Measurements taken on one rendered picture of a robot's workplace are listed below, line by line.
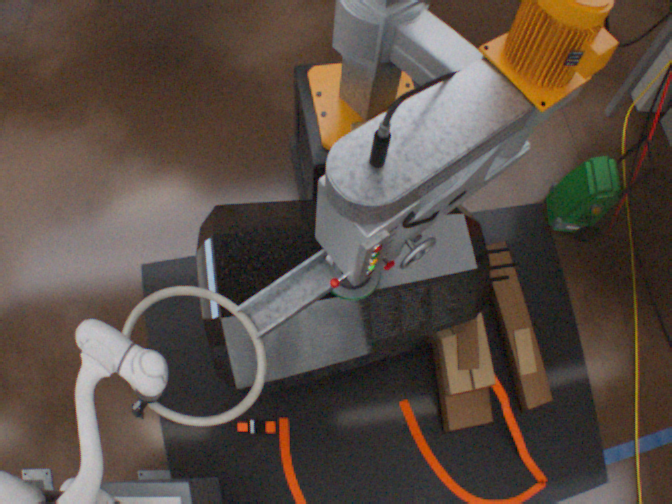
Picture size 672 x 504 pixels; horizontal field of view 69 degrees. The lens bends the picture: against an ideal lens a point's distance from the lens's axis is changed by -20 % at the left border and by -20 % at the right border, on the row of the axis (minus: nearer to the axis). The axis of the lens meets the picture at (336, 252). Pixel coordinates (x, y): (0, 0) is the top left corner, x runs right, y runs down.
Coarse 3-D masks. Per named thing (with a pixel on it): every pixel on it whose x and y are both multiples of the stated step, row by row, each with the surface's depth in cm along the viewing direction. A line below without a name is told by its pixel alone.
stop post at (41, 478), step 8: (24, 472) 263; (32, 472) 264; (40, 472) 264; (48, 472) 265; (24, 480) 241; (32, 480) 250; (40, 480) 260; (48, 480) 263; (40, 488) 257; (48, 488) 262
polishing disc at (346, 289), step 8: (328, 256) 225; (336, 272) 222; (376, 272) 223; (368, 280) 222; (376, 280) 222; (336, 288) 220; (344, 288) 220; (352, 288) 221; (360, 288) 221; (368, 288) 221; (344, 296) 219; (352, 296) 219; (360, 296) 220
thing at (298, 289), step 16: (416, 240) 206; (320, 256) 201; (288, 272) 197; (304, 272) 202; (320, 272) 202; (272, 288) 195; (288, 288) 199; (304, 288) 199; (320, 288) 200; (256, 304) 196; (272, 304) 197; (288, 304) 197; (304, 304) 193; (256, 320) 194; (272, 320) 195; (256, 336) 188
